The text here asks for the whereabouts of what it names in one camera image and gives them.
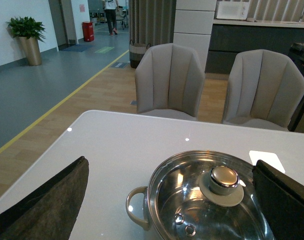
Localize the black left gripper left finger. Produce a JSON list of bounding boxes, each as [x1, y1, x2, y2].
[[0, 156, 89, 240]]

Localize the woven basket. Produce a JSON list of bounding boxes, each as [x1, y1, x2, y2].
[[129, 39, 151, 69]]

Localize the white microwave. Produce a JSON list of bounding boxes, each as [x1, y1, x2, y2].
[[215, 1, 250, 20]]

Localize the blue floor mat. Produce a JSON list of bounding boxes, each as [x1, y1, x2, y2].
[[61, 44, 93, 53]]

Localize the walking person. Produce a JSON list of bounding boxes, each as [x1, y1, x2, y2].
[[103, 0, 119, 36]]

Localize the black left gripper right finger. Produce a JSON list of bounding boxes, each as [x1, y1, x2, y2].
[[252, 160, 304, 240]]

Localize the potted green plant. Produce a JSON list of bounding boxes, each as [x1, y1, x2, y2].
[[7, 16, 45, 66]]

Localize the white electric cooking pot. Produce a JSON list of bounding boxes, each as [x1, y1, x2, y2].
[[126, 149, 276, 240]]

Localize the dark kitchen counter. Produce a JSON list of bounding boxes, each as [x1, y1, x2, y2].
[[205, 24, 304, 74]]

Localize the beige chair left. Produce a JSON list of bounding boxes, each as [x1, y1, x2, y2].
[[135, 43, 205, 121]]

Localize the glass pot lid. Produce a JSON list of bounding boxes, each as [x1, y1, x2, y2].
[[144, 150, 274, 240]]

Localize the red bin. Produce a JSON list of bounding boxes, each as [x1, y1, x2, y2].
[[82, 21, 94, 42]]

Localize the beige chair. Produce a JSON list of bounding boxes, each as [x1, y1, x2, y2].
[[135, 43, 205, 121], [221, 49, 304, 132]]

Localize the black appliance at right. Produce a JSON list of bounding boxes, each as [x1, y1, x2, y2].
[[287, 42, 304, 133]]

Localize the beige chair right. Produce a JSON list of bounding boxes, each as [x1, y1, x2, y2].
[[221, 49, 304, 132]]

